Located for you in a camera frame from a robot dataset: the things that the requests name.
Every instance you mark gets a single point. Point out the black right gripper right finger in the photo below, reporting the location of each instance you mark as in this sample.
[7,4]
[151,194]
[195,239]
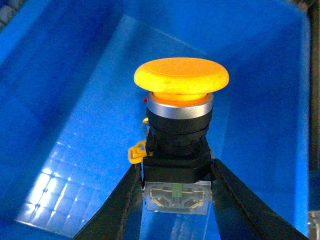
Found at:
[240,214]

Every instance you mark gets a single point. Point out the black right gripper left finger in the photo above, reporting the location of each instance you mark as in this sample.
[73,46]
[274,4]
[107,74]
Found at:
[120,216]

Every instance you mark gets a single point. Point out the large yellow mushroom button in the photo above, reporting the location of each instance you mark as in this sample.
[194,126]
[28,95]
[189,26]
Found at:
[176,157]

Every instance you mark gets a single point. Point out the blue bin far right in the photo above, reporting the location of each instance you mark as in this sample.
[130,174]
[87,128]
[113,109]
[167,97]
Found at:
[69,108]

